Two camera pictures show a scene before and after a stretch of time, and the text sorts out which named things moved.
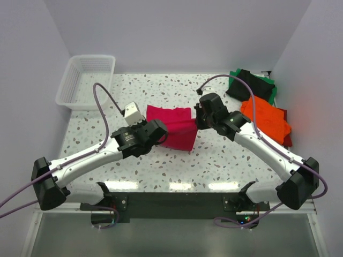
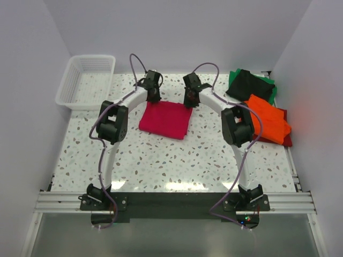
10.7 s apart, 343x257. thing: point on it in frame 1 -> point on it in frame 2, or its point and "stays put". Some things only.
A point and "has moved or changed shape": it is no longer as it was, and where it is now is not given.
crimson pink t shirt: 182,129 has moved or changed shape
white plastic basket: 76,90 stays put
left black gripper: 142,123 -> 157,97
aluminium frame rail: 274,208 stays put
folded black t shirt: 259,86 stays put
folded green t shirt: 236,72 stays put
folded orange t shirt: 270,119 stays put
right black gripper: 200,125 -> 186,103
